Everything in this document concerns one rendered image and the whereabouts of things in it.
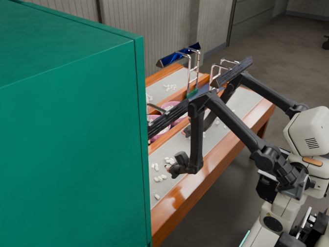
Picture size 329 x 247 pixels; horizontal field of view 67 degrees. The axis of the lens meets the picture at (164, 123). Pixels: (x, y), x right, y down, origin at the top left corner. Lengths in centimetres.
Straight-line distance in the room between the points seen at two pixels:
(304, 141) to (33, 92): 102
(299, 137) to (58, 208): 94
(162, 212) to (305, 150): 78
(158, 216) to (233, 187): 132
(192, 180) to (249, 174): 128
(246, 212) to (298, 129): 145
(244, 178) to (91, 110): 230
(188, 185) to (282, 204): 52
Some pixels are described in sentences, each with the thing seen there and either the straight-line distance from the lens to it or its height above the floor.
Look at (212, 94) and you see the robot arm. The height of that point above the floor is 143.
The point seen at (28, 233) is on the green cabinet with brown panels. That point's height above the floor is 144.
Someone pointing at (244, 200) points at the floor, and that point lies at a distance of 257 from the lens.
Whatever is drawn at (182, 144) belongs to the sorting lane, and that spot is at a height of 74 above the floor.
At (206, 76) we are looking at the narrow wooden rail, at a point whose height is 76.
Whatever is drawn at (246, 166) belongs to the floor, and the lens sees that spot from 287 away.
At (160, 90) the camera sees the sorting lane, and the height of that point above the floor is 74.
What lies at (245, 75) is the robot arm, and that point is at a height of 136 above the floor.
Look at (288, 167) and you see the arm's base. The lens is 115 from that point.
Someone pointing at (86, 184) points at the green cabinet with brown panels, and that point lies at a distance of 71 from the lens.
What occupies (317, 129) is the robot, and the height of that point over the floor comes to 137.
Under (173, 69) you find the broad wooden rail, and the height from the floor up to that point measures 76.
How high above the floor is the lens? 199
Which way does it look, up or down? 37 degrees down
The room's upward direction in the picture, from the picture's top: 1 degrees clockwise
